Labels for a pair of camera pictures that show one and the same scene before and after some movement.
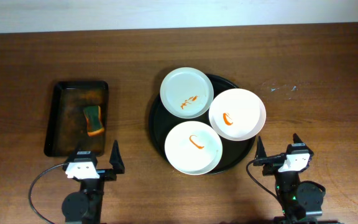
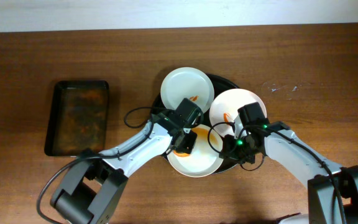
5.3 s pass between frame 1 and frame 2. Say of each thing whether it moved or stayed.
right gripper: moved
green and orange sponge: moved
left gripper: moved
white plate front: stayed
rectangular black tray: stayed
